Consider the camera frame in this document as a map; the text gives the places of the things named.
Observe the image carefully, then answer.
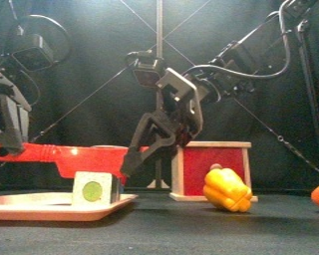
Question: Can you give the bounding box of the red toy saucepan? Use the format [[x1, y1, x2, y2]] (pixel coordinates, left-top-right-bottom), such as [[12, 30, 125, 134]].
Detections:
[[0, 142, 152, 185]]

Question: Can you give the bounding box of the white sushi roll green centre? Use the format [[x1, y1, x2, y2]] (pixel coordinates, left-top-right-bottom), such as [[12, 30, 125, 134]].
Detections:
[[70, 170, 125, 207]]

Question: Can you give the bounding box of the wooden box red panel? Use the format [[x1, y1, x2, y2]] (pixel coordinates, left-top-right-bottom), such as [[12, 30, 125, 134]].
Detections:
[[167, 140, 259, 203]]

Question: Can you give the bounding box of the yellow toy bell pepper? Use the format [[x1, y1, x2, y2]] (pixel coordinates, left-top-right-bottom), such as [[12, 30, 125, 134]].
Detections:
[[201, 162, 254, 214]]

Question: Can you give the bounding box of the white tray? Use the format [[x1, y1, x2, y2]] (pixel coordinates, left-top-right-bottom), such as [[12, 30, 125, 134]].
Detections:
[[0, 191, 140, 223]]

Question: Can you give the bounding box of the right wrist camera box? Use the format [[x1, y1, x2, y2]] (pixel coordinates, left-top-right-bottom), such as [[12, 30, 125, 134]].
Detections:
[[125, 49, 168, 90]]

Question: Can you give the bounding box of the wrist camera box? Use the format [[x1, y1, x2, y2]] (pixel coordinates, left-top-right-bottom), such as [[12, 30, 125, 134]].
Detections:
[[125, 49, 168, 90], [6, 33, 58, 73]]

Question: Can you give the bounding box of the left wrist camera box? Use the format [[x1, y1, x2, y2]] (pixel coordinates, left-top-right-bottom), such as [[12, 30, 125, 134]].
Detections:
[[6, 33, 58, 73]]

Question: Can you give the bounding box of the thin diagonal brace wire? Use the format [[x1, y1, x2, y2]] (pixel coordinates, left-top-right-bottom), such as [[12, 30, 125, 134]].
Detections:
[[119, 0, 319, 182], [0, 0, 212, 177]]

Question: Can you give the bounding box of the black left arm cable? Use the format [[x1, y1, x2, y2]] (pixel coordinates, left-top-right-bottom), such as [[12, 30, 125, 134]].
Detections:
[[13, 14, 73, 66]]

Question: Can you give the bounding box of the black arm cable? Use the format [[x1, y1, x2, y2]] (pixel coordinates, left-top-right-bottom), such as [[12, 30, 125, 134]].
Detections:
[[181, 0, 292, 82], [13, 14, 73, 66]]

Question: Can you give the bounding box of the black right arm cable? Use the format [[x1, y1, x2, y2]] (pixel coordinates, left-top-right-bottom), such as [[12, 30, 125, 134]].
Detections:
[[181, 0, 292, 82]]

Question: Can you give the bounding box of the grey vertical frame post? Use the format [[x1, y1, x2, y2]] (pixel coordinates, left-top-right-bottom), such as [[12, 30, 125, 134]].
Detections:
[[145, 0, 171, 191]]

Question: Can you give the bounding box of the black side frame post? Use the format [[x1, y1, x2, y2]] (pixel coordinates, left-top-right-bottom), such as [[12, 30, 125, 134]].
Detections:
[[295, 19, 319, 173]]

